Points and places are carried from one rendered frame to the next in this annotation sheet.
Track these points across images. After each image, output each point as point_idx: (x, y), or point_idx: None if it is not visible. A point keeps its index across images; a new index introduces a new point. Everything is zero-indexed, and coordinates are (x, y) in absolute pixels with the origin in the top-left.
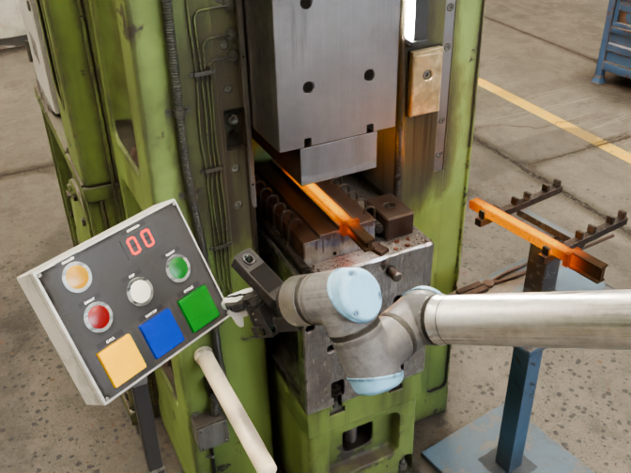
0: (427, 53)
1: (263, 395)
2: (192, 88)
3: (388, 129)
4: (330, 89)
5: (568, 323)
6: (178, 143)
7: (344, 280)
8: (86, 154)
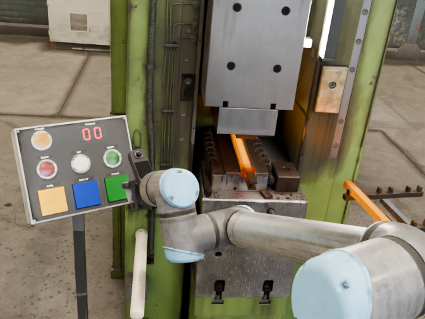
0: (334, 69)
1: (178, 278)
2: (163, 53)
3: (301, 118)
4: (246, 71)
5: (298, 239)
6: (147, 86)
7: (171, 173)
8: (116, 93)
